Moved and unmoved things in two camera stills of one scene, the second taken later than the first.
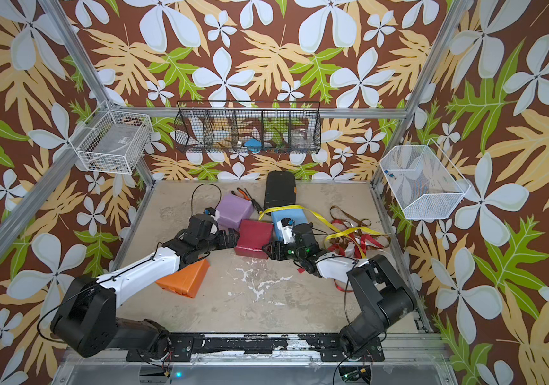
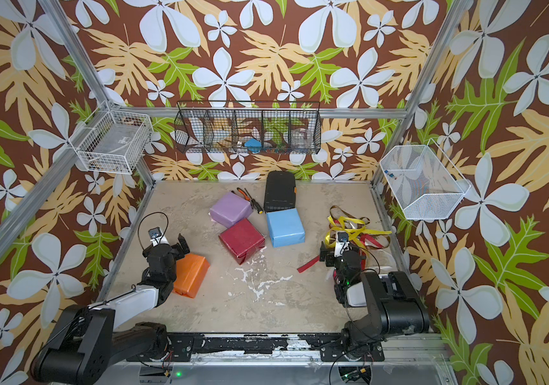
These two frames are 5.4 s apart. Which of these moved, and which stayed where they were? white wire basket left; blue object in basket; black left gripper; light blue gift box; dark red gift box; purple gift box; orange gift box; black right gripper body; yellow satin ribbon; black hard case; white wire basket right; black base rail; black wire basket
Moved: black right gripper body; light blue gift box; dark red gift box; black left gripper; yellow satin ribbon
Stayed: orange gift box; black wire basket; white wire basket left; black base rail; white wire basket right; blue object in basket; black hard case; purple gift box
